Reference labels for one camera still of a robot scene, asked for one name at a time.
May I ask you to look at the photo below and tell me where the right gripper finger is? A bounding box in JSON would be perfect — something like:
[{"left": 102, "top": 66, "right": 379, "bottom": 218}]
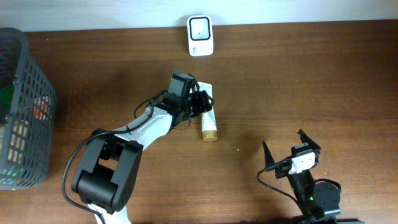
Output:
[
  {"left": 262, "top": 141, "right": 275, "bottom": 170},
  {"left": 297, "top": 129, "right": 321, "bottom": 150}
]

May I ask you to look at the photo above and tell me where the white tube gold cap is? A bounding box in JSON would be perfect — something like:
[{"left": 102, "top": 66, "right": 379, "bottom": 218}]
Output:
[{"left": 198, "top": 82, "right": 218, "bottom": 142}]

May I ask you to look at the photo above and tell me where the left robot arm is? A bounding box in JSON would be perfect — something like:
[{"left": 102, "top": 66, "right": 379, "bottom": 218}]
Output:
[{"left": 66, "top": 72, "right": 214, "bottom": 223}]

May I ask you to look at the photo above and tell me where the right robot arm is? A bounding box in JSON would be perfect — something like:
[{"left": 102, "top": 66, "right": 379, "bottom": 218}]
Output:
[{"left": 256, "top": 129, "right": 362, "bottom": 224}]

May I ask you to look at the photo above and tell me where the grey plastic mesh basket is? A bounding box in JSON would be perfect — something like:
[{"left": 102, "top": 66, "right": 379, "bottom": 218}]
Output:
[{"left": 1, "top": 27, "right": 57, "bottom": 190}]

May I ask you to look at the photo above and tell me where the right black camera cable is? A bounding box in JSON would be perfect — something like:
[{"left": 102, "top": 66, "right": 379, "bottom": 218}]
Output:
[{"left": 256, "top": 159, "right": 307, "bottom": 218}]

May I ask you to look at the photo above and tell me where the black camera cable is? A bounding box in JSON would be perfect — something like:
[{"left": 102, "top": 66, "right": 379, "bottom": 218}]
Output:
[
  {"left": 256, "top": 159, "right": 307, "bottom": 218},
  {"left": 61, "top": 90, "right": 193, "bottom": 224}
]

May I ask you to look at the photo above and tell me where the left black camera cable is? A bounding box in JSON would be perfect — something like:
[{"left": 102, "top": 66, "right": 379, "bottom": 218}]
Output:
[{"left": 61, "top": 90, "right": 193, "bottom": 224}]

